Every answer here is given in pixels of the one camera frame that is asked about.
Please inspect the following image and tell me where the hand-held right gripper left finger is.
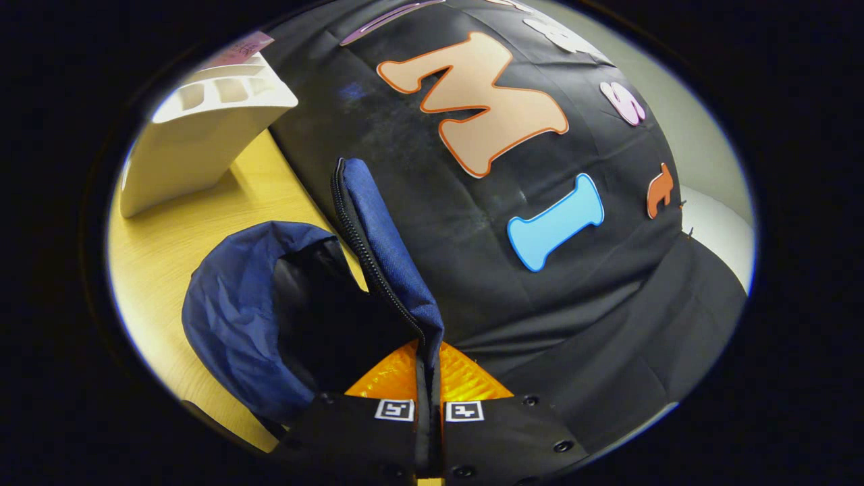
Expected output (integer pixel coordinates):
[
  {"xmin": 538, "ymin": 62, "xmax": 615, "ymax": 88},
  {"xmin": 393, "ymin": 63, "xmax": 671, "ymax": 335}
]
[{"xmin": 270, "ymin": 341, "xmax": 431, "ymax": 486}]

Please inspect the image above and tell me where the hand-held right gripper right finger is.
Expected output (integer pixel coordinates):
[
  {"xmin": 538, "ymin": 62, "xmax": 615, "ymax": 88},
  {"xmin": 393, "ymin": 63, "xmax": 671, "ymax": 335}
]
[{"xmin": 431, "ymin": 341, "xmax": 589, "ymax": 483}]

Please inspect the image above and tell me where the blue schoolbag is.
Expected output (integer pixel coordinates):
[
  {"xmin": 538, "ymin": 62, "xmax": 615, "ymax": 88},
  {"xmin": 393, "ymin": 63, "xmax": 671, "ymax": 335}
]
[{"xmin": 181, "ymin": 157, "xmax": 446, "ymax": 426}]

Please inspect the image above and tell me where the white plastic bookshelf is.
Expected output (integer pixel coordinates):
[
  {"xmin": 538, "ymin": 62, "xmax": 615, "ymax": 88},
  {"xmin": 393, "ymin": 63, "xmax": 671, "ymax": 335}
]
[{"xmin": 120, "ymin": 51, "xmax": 299, "ymax": 219}]

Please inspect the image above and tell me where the pink cover book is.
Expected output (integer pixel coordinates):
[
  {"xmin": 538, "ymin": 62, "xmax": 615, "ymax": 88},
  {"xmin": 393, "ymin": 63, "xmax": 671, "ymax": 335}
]
[{"xmin": 202, "ymin": 30, "xmax": 275, "ymax": 68}]

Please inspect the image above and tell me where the black backdrop cloth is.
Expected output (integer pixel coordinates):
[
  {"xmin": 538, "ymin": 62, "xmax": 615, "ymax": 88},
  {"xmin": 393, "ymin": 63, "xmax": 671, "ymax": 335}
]
[{"xmin": 260, "ymin": 0, "xmax": 750, "ymax": 456}]

